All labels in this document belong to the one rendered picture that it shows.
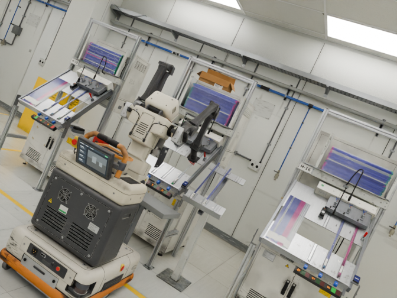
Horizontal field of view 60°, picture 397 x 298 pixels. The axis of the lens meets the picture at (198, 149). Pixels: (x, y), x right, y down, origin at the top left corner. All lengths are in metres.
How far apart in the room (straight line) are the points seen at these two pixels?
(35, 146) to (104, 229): 2.45
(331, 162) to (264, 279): 1.13
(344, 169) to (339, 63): 2.08
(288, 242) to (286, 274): 0.40
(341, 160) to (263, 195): 1.81
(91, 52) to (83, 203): 2.49
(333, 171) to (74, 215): 2.07
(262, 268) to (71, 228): 1.64
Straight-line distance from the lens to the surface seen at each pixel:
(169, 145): 3.31
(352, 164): 3.11
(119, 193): 1.99
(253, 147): 4.74
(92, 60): 4.24
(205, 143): 3.27
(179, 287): 3.05
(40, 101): 4.04
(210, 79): 3.82
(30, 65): 7.27
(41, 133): 4.31
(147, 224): 3.42
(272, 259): 3.06
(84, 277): 2.11
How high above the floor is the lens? 1.30
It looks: 4 degrees down
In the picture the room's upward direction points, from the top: 25 degrees clockwise
